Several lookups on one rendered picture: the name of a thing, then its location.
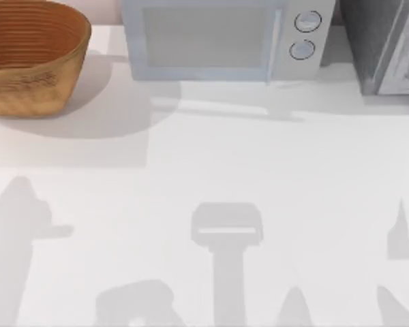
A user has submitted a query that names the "microwave oven door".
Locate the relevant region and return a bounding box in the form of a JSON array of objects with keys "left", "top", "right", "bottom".
[{"left": 120, "top": 0, "right": 287, "bottom": 84}]

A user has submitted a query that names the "pale microwave oven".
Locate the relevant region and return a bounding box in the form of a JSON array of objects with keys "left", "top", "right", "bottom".
[{"left": 119, "top": 0, "right": 337, "bottom": 85}]

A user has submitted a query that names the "round microwave knob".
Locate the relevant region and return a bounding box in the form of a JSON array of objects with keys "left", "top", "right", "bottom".
[
  {"left": 294, "top": 10, "right": 323, "bottom": 33},
  {"left": 288, "top": 39, "right": 316, "bottom": 61}
]

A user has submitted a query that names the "brown wicker basket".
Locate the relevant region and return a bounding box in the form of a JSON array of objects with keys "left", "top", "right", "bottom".
[{"left": 0, "top": 0, "right": 92, "bottom": 119}]

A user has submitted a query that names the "grey cabinet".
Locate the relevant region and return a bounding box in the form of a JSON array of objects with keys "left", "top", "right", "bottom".
[{"left": 339, "top": 0, "right": 409, "bottom": 97}]

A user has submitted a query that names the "microwave door handle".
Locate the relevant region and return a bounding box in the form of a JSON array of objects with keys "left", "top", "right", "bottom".
[{"left": 266, "top": 8, "right": 282, "bottom": 85}]

